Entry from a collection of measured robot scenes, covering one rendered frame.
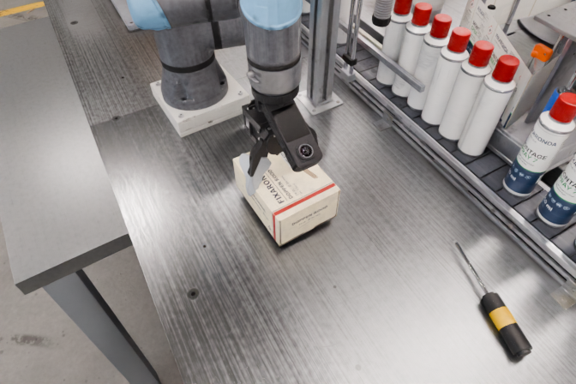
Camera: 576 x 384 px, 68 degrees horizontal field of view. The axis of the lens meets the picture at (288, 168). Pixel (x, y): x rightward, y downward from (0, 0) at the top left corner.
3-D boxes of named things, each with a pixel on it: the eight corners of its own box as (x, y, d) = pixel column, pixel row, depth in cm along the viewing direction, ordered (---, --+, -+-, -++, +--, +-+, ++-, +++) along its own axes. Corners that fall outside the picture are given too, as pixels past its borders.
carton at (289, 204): (336, 215, 78) (340, 189, 72) (279, 246, 73) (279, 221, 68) (290, 161, 87) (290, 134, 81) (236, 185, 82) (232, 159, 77)
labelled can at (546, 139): (537, 191, 78) (598, 102, 62) (518, 202, 76) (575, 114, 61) (514, 172, 81) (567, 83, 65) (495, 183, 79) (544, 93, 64)
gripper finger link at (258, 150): (261, 171, 73) (283, 129, 69) (266, 177, 72) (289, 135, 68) (238, 171, 69) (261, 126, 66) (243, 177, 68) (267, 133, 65)
